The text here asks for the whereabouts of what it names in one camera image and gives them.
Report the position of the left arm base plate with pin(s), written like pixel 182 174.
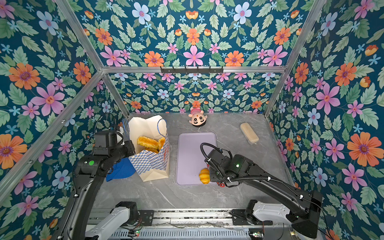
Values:
pixel 142 218

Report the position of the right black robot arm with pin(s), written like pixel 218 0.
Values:
pixel 295 207

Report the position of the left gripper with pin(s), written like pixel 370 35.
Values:
pixel 131 147

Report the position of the checkered paper bag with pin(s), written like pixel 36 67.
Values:
pixel 150 164

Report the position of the square toast bread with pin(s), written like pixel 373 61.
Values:
pixel 148 142

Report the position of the lavender tray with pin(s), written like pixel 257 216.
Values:
pixel 190 160

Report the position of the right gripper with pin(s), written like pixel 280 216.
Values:
pixel 212 177

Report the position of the yellow oval bread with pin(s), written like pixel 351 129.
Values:
pixel 161 143

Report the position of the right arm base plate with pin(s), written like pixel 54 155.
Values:
pixel 240 218

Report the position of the beige sponge block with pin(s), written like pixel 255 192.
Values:
pixel 249 133

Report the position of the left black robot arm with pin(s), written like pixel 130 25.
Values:
pixel 89 176

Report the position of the small croissant bread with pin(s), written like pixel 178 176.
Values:
pixel 204 176

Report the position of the cartoon face plush toy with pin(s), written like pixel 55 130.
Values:
pixel 197 117

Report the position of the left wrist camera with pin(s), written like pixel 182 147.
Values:
pixel 106 142

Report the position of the black hook rail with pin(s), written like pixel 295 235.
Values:
pixel 192 70

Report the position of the red silicone tongs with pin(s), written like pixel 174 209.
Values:
pixel 221 184

